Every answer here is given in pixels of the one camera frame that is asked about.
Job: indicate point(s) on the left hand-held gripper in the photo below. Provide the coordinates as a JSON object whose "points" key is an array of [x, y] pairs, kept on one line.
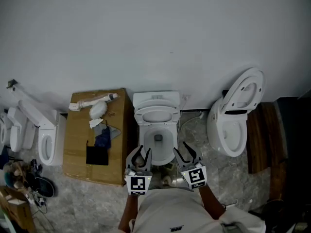
{"points": [[138, 184]]}

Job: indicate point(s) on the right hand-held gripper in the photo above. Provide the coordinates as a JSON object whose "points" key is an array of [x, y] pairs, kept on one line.
{"points": [[196, 176]]}

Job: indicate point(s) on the person's left forearm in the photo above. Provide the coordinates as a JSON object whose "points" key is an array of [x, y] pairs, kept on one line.
{"points": [[128, 212]]}

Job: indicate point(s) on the person's right forearm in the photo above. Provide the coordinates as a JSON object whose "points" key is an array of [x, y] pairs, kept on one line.
{"points": [[211, 203]]}

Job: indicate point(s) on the white toilet with square tank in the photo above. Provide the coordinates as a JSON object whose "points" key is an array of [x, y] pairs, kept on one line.
{"points": [[158, 160]]}

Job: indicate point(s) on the oval white smart toilet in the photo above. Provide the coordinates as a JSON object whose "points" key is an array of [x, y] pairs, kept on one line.
{"points": [[213, 130]]}

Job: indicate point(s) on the tall slim white toilet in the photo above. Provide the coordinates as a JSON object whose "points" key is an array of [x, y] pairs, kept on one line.
{"points": [[48, 127]]}

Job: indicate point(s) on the small white toilet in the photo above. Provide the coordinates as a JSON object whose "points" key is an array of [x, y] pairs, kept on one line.
{"points": [[3, 130], [15, 135]]}

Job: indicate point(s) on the small green container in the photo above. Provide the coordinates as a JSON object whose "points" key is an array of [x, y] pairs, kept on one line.
{"points": [[172, 166]]}

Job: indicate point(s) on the person's dirty white shoe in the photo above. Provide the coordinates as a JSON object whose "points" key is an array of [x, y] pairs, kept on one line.
{"points": [[167, 181]]}

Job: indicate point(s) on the grey cloth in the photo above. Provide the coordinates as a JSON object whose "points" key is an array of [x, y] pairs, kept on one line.
{"points": [[115, 132]]}

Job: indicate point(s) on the black flat bag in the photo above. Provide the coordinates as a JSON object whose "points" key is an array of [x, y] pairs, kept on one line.
{"points": [[97, 154]]}

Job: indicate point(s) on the person's white shirt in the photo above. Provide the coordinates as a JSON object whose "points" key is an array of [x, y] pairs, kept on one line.
{"points": [[175, 210]]}

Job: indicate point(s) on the white power strip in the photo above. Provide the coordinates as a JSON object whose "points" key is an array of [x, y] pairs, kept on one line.
{"points": [[229, 204]]}

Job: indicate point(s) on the crumpled white paper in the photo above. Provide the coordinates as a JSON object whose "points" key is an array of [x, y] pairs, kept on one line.
{"points": [[95, 123]]}

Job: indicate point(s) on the large brown cardboard box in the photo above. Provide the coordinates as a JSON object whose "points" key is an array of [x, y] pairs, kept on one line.
{"points": [[75, 142]]}

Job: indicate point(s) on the dark wooden plank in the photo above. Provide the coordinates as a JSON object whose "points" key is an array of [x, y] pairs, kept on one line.
{"points": [[257, 139], [277, 154]]}

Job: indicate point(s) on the white plastic drain pipe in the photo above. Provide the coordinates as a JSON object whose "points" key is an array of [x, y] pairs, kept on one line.
{"points": [[97, 100]]}

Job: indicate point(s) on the small white box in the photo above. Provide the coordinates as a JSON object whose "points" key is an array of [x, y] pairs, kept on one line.
{"points": [[74, 106]]}

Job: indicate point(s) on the small black gadget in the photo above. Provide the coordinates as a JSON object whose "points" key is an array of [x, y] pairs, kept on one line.
{"points": [[36, 166]]}

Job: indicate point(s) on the black chair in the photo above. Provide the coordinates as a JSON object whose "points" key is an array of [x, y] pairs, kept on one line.
{"points": [[279, 215]]}

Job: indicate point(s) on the black cabinet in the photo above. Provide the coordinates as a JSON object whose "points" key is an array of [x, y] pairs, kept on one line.
{"points": [[298, 142]]}

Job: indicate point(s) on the teal and beige plush toy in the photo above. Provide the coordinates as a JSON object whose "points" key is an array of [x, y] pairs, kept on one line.
{"points": [[14, 175]]}

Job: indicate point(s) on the small brown cardboard box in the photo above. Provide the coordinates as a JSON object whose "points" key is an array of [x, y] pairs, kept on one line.
{"points": [[17, 210]]}

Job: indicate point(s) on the dark blue bag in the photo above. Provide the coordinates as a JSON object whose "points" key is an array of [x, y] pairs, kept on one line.
{"points": [[3, 156]]}

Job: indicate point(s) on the white wall socket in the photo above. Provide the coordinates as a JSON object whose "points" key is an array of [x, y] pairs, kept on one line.
{"points": [[186, 97]]}

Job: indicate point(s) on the black wall bracket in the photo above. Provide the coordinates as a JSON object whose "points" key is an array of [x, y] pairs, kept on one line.
{"points": [[12, 83]]}

